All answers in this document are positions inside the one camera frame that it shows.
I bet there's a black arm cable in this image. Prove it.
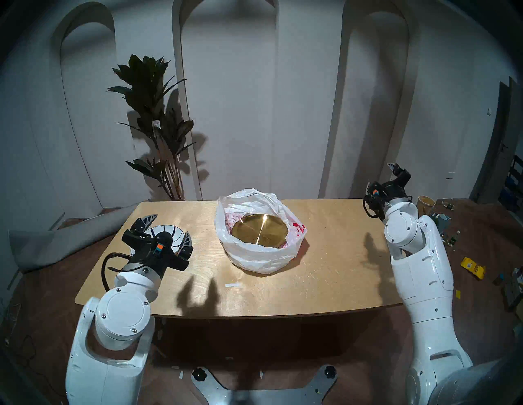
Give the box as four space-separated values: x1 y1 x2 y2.
363 196 384 219
101 252 143 292

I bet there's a dark storage shelf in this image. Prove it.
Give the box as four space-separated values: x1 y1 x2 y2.
498 155 523 215

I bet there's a tall dark green plant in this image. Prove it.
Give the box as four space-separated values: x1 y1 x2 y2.
107 54 197 200

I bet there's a round gold metal plate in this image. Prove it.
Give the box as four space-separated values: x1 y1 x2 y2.
231 213 289 248

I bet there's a yellow snack packet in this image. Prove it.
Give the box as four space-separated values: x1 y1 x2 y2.
460 257 487 280

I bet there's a grey metal robot base plate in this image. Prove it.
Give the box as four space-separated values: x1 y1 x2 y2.
191 365 338 405

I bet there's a black white striped plate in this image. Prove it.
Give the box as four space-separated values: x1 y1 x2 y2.
130 225 193 256

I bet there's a light wooden table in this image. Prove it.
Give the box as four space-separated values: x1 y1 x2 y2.
75 199 403 319

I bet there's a dark grey door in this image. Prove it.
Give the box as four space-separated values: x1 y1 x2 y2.
470 77 523 205

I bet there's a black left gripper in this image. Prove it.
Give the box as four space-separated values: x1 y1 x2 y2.
122 214 193 280

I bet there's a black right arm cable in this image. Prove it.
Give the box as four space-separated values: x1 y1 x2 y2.
363 196 384 219

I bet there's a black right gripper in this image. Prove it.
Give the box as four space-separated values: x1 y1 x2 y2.
364 163 411 213

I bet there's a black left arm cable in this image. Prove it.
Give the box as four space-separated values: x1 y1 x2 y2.
101 252 143 292

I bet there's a white plastic shopping bag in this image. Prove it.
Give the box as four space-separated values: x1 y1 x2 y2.
215 189 308 275

